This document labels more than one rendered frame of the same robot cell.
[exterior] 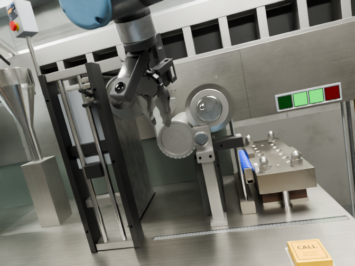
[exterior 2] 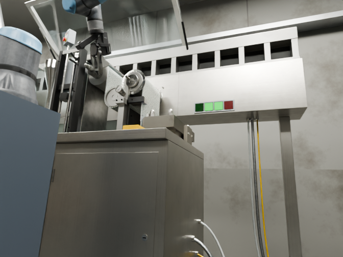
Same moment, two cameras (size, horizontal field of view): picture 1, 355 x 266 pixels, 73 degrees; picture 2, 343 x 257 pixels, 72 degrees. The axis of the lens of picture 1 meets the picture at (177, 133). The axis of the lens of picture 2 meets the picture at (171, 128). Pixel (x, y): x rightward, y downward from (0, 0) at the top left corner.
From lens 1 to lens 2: 0.92 m
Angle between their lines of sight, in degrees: 25
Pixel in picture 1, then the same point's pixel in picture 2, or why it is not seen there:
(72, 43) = not seen: hidden behind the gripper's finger
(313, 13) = (228, 62)
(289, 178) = (160, 119)
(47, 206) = not seen: hidden behind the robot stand
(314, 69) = (219, 90)
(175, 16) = (149, 54)
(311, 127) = (275, 182)
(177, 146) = (113, 101)
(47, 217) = not seen: hidden behind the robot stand
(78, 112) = (70, 70)
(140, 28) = (94, 23)
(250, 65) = (183, 83)
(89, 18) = (68, 7)
